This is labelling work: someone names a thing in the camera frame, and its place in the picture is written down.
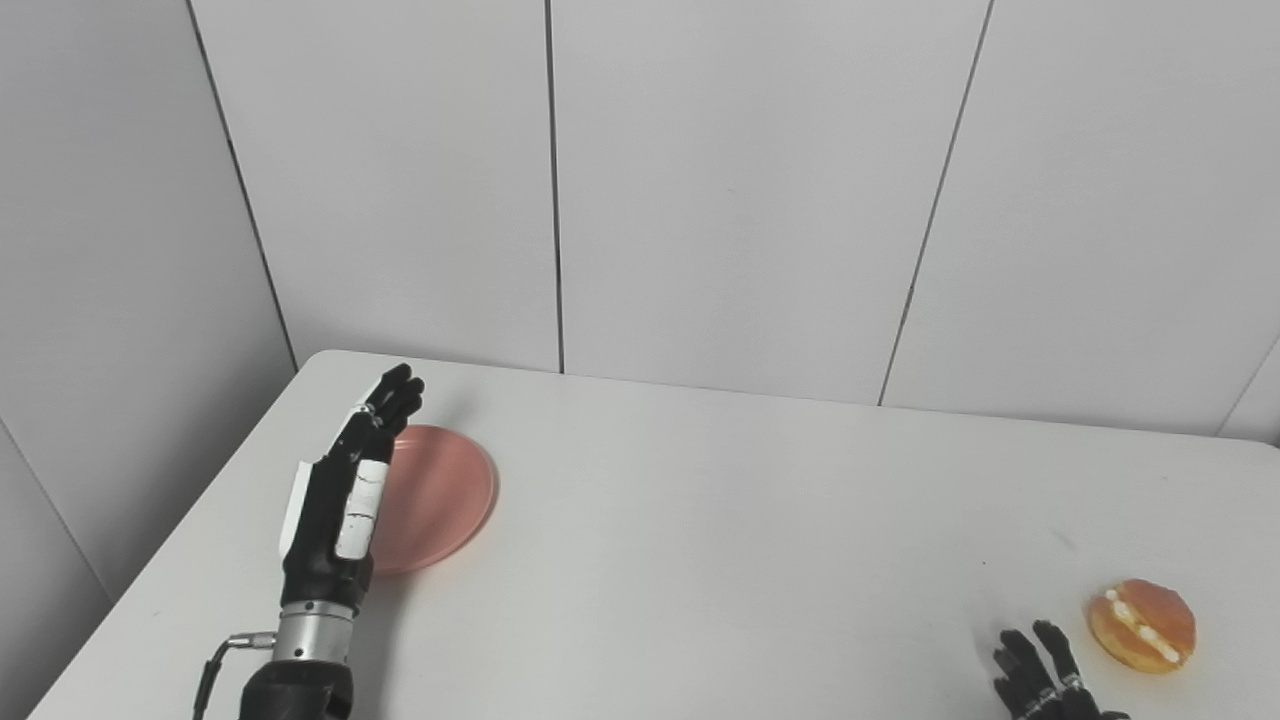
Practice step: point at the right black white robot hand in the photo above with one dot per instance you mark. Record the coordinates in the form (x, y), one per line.
(1045, 680)

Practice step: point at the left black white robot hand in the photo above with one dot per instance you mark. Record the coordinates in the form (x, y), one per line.
(340, 500)

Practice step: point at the pink round plate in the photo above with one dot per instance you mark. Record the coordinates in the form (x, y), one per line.
(435, 500)

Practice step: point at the cream puff pastry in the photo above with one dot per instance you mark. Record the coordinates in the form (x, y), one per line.
(1142, 625)

